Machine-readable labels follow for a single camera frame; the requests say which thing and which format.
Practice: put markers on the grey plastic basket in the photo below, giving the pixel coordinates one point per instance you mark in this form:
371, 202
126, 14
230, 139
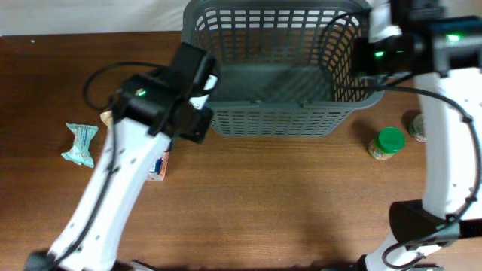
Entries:
285, 66

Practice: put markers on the tan paper pouch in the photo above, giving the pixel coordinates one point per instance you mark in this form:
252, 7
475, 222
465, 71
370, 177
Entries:
107, 118

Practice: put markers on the blue cardboard box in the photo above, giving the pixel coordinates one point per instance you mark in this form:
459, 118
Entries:
158, 170

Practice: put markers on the teal snack packet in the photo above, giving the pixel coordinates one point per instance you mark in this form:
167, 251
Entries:
79, 152

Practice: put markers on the green lid jar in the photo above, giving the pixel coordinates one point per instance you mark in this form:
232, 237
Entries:
388, 142

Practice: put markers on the small tin can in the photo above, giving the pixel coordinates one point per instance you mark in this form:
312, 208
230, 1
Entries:
417, 128

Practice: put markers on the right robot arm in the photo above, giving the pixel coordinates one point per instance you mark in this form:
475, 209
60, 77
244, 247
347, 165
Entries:
415, 39

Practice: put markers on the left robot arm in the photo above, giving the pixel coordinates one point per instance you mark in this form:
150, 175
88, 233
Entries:
150, 110

